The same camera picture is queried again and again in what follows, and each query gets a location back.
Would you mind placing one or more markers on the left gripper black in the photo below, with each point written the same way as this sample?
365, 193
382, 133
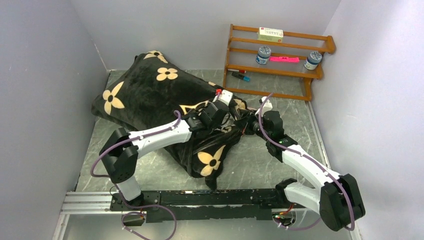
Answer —
218, 124

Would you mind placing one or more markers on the white green box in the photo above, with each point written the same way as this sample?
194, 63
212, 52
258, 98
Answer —
270, 35

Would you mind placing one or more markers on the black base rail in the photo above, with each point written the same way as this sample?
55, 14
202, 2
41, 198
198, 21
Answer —
181, 205

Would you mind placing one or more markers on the blue white jar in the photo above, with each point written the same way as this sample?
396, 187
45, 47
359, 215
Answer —
313, 60
263, 55

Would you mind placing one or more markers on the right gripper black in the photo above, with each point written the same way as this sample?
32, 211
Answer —
262, 116

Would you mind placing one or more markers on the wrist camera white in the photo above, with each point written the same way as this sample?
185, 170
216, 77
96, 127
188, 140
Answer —
265, 106
223, 96

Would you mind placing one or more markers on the black blue marker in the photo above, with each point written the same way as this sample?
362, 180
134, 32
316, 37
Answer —
240, 76

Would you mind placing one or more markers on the red white marker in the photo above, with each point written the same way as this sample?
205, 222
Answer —
237, 70

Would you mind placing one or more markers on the left blue white jar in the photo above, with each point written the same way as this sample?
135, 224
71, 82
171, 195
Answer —
263, 55

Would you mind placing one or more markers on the black pillowcase with beige flowers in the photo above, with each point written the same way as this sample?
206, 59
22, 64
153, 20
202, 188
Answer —
147, 95

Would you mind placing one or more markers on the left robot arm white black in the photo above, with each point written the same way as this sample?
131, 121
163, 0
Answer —
191, 138

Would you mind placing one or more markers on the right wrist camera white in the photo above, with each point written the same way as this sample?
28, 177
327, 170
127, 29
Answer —
265, 106

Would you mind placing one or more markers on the right blue white jar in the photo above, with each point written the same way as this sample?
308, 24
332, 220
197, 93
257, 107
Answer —
313, 60

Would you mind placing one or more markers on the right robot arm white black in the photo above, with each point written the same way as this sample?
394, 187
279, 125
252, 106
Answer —
335, 197

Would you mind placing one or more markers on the wooden shelf rack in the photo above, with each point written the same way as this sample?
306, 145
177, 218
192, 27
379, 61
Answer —
243, 46

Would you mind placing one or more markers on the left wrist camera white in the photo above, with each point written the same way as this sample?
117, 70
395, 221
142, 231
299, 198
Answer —
223, 96

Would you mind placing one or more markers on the pink highlighter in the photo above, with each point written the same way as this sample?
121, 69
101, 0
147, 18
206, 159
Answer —
284, 59

